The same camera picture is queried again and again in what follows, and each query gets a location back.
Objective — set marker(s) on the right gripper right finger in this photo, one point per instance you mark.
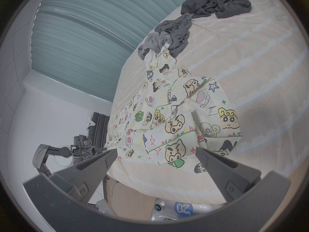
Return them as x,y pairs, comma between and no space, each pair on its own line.
224,173

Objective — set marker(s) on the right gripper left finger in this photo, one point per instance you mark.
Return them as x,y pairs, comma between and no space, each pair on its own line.
89,173

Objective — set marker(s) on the white printed pyjama top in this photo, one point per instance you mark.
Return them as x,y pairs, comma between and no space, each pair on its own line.
183,100

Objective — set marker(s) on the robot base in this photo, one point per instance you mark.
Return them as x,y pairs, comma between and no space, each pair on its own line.
166,206

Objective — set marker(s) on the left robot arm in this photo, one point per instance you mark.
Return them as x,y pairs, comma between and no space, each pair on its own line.
39,153

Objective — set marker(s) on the bed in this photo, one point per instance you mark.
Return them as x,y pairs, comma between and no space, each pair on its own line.
265,69

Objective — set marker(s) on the pile of clothes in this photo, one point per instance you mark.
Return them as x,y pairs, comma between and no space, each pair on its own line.
178,32

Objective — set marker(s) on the blue-green curtain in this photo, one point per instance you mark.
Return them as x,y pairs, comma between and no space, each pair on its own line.
115,6
72,57

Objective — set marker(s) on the black garment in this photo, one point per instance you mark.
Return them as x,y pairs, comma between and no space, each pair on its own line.
224,3

